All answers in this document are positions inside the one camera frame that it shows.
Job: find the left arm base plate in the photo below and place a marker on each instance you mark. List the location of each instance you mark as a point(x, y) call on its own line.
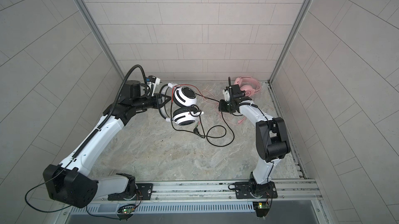
point(141, 191)

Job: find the ventilation grille strip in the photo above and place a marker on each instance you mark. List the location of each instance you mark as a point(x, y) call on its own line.
point(166, 208)

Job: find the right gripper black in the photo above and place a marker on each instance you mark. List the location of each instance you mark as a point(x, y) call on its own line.
point(222, 106)

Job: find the pink headphones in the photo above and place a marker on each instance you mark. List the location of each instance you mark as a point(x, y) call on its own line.
point(249, 85)

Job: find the aluminium mounting rail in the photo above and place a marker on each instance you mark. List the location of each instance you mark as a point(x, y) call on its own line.
point(213, 191)

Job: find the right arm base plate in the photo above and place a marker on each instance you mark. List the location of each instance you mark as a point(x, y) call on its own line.
point(243, 190)

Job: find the circuit board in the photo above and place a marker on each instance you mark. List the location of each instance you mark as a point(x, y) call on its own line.
point(261, 209)
point(127, 209)

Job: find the right circuit board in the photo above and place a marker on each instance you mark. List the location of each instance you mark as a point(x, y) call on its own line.
point(261, 209)

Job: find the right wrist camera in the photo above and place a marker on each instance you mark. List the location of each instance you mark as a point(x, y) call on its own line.
point(227, 91)

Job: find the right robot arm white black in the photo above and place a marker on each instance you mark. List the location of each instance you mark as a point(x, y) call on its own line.
point(272, 142)

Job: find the white black headphones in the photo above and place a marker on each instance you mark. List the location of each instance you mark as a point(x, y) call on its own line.
point(185, 98)

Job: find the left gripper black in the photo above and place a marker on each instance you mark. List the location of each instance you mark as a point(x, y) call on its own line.
point(157, 103)

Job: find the left circuit board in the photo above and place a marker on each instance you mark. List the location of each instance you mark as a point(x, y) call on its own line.
point(127, 209)

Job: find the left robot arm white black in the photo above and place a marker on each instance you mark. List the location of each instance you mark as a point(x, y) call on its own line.
point(68, 182)

